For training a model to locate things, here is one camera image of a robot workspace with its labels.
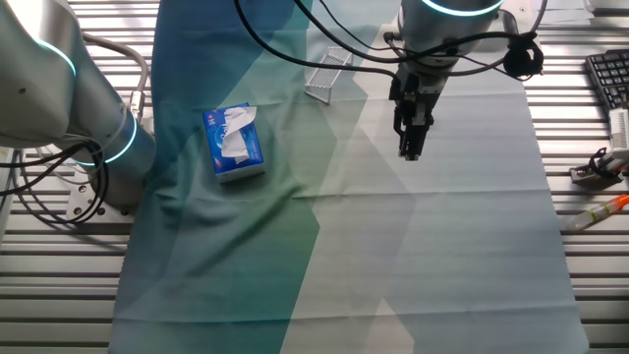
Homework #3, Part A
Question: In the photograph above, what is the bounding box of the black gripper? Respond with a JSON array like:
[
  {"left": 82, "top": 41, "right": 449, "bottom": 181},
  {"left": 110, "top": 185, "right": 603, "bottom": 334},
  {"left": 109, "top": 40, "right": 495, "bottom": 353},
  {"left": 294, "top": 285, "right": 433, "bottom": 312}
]
[{"left": 389, "top": 64, "right": 436, "bottom": 162}]

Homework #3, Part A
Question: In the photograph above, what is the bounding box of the white mesh toy goal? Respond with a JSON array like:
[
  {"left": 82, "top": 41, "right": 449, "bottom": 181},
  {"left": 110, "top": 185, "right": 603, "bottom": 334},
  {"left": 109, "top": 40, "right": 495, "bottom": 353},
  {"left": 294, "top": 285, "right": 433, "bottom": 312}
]
[{"left": 303, "top": 45, "right": 355, "bottom": 106}]

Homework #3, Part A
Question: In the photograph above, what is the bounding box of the blue green patchwork cloth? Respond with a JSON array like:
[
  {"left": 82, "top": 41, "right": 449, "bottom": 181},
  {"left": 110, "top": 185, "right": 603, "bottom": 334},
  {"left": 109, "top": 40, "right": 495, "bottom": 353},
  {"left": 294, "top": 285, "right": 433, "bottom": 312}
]
[{"left": 107, "top": 0, "right": 591, "bottom": 354}]

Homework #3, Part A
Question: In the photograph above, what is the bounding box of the blue tissue box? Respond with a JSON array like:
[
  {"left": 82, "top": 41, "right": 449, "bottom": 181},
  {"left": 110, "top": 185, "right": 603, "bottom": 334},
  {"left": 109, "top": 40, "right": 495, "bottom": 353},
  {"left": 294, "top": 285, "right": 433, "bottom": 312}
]
[{"left": 201, "top": 101, "right": 267, "bottom": 185}]

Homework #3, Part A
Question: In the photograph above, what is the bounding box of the clear tube with orange cap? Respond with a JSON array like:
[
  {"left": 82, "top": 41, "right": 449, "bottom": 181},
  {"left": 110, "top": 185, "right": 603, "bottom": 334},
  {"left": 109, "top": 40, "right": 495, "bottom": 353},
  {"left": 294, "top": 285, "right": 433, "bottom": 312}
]
[{"left": 559, "top": 193, "right": 629, "bottom": 232}]

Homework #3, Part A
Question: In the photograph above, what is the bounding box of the black keyboard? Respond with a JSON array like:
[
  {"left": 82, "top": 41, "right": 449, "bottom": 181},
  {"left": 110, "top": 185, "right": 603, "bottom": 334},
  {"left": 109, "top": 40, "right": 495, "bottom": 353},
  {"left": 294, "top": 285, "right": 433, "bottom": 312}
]
[{"left": 584, "top": 47, "right": 629, "bottom": 112}]

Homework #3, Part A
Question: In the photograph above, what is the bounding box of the white ribbed plastic block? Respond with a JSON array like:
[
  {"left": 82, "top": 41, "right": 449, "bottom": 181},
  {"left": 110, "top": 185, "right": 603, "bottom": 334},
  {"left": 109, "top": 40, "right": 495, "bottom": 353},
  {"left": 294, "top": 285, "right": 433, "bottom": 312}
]
[{"left": 607, "top": 107, "right": 629, "bottom": 151}]

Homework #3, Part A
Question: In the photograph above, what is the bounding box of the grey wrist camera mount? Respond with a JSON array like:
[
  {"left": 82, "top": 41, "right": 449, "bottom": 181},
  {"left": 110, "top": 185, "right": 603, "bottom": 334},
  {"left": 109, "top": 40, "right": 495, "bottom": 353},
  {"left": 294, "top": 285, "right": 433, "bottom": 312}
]
[{"left": 416, "top": 72, "right": 447, "bottom": 97}]

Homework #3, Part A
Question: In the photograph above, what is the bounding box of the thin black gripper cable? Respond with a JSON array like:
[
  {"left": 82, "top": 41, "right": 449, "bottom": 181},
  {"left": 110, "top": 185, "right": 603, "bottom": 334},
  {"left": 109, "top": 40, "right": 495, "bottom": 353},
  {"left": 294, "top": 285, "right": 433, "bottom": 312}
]
[{"left": 293, "top": 0, "right": 540, "bottom": 65}]

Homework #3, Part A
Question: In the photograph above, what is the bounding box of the black coiled cable bundle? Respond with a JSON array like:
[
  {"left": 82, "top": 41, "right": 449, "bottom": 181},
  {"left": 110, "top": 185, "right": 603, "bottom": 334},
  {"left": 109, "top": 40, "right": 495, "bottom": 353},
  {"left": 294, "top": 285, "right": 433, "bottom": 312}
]
[{"left": 501, "top": 31, "right": 545, "bottom": 80}]

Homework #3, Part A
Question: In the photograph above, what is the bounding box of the small camera on bracket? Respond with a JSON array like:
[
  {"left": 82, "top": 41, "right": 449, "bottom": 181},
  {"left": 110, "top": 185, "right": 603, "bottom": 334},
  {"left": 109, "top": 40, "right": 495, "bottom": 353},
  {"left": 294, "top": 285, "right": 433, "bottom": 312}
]
[{"left": 569, "top": 147, "right": 629, "bottom": 187}]

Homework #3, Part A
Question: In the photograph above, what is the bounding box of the thick black gripper cable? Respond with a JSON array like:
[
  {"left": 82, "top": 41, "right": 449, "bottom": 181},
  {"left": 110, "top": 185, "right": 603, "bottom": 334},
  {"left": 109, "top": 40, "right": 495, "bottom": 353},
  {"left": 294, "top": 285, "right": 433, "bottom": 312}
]
[{"left": 233, "top": 0, "right": 402, "bottom": 83}]

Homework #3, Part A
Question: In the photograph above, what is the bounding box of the silver depth camera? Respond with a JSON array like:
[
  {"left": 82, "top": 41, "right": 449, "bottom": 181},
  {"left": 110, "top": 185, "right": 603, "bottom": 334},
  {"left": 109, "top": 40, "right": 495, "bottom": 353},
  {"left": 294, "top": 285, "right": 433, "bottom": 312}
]
[{"left": 582, "top": 0, "right": 629, "bottom": 15}]

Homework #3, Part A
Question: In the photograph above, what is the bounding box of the black base cable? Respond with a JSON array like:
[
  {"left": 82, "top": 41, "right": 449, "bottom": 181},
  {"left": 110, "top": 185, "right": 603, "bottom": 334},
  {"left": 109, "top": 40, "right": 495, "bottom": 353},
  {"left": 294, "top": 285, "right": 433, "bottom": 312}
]
[
  {"left": 0, "top": 141, "right": 107, "bottom": 171},
  {"left": 9, "top": 147, "right": 110, "bottom": 226}
]

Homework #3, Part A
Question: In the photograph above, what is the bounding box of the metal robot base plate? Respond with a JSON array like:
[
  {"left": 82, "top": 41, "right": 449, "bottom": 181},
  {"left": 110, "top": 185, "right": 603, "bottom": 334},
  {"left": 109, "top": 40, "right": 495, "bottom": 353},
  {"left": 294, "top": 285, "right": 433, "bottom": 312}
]
[{"left": 65, "top": 181, "right": 137, "bottom": 222}]

